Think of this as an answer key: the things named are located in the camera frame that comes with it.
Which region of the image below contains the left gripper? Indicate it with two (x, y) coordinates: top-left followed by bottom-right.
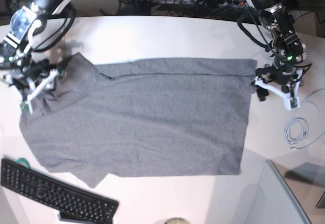
(255, 63), (302, 102)

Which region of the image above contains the coiled white cable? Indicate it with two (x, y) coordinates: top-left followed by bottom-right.
(283, 88), (325, 150)

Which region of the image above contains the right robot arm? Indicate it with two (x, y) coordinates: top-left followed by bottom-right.
(1, 0), (76, 97)

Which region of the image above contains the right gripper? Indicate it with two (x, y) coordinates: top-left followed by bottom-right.
(10, 59), (57, 92)

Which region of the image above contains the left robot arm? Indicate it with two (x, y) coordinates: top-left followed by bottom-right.
(237, 0), (310, 109)

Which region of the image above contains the black computer keyboard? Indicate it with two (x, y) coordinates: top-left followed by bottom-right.
(1, 158), (119, 223)

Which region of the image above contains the green tape roll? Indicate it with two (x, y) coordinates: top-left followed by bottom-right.
(16, 158), (30, 169)

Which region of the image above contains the round tan object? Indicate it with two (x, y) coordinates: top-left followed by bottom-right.
(164, 217), (190, 224)

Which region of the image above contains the grey t-shirt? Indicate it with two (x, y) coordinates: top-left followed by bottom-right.
(19, 53), (256, 188)

